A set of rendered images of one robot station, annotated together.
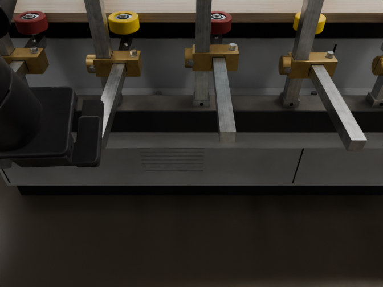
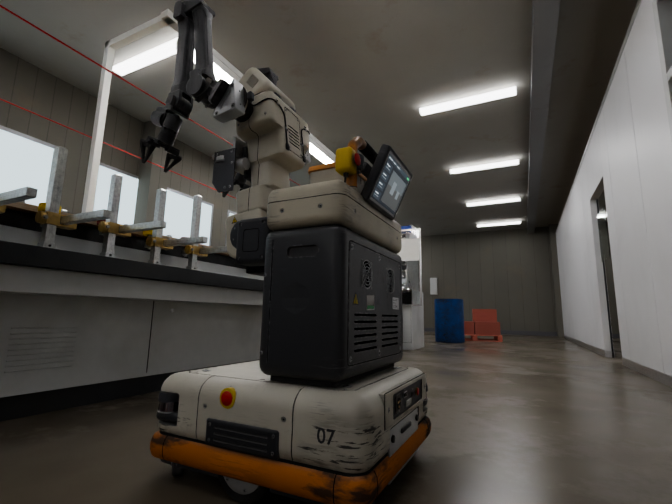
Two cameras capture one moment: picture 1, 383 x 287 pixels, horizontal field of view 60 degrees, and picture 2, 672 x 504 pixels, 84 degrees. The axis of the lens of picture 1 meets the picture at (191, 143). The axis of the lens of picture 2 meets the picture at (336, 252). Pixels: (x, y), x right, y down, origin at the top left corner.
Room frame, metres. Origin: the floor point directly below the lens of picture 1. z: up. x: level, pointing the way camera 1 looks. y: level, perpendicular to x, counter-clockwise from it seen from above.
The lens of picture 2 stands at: (-0.94, 1.03, 0.45)
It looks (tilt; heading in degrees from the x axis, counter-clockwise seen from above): 10 degrees up; 297
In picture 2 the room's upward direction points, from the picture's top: 1 degrees clockwise
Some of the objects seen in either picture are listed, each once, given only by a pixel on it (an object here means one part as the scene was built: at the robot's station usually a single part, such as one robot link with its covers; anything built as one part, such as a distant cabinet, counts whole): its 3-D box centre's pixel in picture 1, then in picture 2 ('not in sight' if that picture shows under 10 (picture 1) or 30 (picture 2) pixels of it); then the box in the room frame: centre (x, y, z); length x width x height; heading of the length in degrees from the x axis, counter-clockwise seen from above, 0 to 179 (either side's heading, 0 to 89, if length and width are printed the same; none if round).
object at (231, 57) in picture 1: (211, 57); (115, 229); (0.78, -0.05, 0.84); 0.14 x 0.06 x 0.05; 90
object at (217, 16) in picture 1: (215, 35); not in sight; (0.88, -0.07, 0.85); 0.08 x 0.08 x 0.11
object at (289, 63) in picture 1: (306, 65); (160, 243); (0.78, -0.30, 0.82); 0.14 x 0.06 x 0.05; 90
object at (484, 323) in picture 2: not in sight; (473, 324); (0.07, -7.78, 0.34); 1.17 x 0.89 x 0.67; 0
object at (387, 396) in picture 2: not in sight; (406, 396); (-0.62, -0.08, 0.23); 0.41 x 0.02 x 0.08; 90
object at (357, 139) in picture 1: (323, 85); (174, 243); (0.69, -0.32, 0.82); 0.43 x 0.03 x 0.04; 0
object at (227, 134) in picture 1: (220, 77); (131, 228); (0.69, -0.07, 0.84); 0.43 x 0.03 x 0.04; 0
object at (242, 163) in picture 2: not in sight; (249, 175); (-0.01, -0.06, 0.99); 0.28 x 0.16 x 0.22; 90
